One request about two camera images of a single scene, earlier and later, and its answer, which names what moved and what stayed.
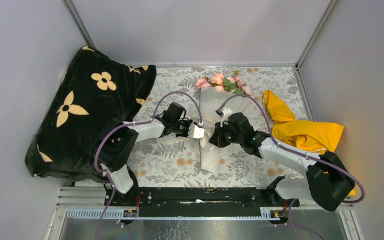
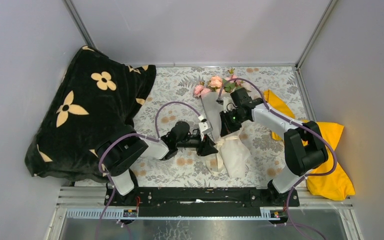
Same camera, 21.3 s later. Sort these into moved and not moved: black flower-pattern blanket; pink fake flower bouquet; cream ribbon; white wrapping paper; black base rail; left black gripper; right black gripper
Moved: cream ribbon; right black gripper; left black gripper; white wrapping paper; pink fake flower bouquet
Not moved: black base rail; black flower-pattern blanket
